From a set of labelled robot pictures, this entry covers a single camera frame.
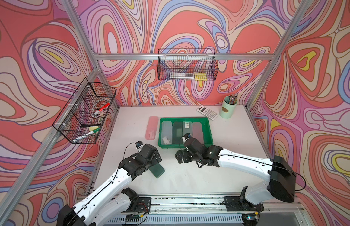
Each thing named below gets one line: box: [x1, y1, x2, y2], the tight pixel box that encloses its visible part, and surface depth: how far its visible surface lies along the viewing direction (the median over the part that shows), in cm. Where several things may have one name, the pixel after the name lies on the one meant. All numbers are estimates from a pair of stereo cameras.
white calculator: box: [196, 104, 219, 121], surface depth 117 cm
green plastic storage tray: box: [158, 117, 214, 149], surface depth 106 cm
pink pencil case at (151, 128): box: [144, 115, 159, 141], surface depth 107 cm
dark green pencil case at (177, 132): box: [172, 121, 183, 145], surface depth 104 cm
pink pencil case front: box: [191, 121, 205, 145], surface depth 107 cm
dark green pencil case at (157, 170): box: [148, 162, 165, 179], surface depth 86 cm
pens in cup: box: [228, 93, 239, 105], surface depth 106 cm
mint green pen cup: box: [219, 95, 239, 119], surface depth 108 cm
